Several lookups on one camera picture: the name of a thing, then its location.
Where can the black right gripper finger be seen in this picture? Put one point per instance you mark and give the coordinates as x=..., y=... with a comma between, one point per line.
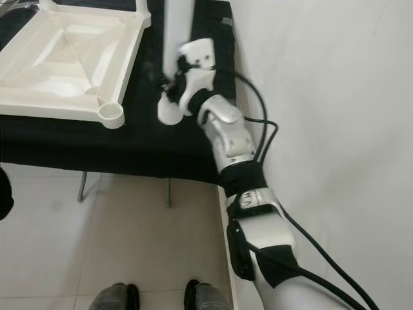
x=161, y=77

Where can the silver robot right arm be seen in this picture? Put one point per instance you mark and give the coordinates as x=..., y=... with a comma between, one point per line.
x=229, y=139

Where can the white plastic children table top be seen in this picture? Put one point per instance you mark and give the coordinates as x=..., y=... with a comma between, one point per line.
x=71, y=64

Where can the black table cloth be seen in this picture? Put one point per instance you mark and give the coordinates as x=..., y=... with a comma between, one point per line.
x=148, y=155

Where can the grey metal table leg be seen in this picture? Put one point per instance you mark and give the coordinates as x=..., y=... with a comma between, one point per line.
x=82, y=187
x=168, y=192

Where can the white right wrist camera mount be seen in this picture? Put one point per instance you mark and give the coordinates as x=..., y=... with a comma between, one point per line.
x=199, y=55

